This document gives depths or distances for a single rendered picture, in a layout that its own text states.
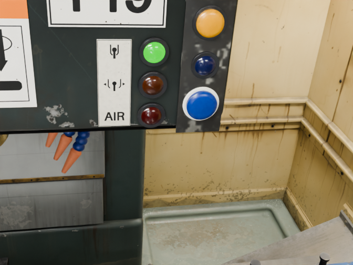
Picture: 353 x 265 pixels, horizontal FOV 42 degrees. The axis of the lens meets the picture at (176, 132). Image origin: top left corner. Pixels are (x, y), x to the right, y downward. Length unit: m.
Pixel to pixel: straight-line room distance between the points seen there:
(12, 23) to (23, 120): 0.09
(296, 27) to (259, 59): 0.16
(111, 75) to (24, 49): 0.08
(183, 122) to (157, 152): 1.27
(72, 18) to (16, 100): 0.09
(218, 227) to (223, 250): 0.13
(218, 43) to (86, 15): 0.12
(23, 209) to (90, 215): 0.18
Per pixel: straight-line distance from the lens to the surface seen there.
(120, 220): 1.42
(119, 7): 0.40
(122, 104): 0.43
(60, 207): 1.33
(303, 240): 1.58
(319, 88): 1.70
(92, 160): 1.23
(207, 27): 0.41
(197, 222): 1.88
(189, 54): 0.42
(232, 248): 1.79
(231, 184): 1.89
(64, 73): 0.42
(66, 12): 0.40
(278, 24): 1.62
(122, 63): 0.41
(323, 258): 0.74
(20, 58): 0.41
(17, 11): 0.40
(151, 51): 0.41
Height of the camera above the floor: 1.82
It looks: 31 degrees down
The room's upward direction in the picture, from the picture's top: 5 degrees clockwise
